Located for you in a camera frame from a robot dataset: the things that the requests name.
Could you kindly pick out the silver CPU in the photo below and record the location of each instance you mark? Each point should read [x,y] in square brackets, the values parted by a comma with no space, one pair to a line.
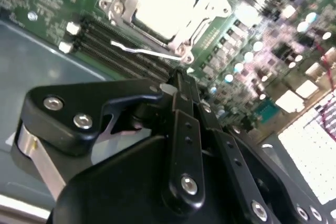
[165,6]

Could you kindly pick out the metal locking lever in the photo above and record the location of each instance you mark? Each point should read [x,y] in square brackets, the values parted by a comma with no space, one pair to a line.
[157,54]

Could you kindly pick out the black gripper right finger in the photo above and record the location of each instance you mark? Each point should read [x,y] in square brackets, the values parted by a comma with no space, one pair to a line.
[235,174]

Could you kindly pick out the metal socket cover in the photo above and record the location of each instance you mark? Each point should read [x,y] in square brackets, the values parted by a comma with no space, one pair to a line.
[214,3]

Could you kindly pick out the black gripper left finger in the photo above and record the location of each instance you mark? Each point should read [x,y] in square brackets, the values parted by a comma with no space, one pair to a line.
[78,98]

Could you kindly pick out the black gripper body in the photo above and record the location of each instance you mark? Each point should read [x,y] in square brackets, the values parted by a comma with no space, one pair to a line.
[118,195]

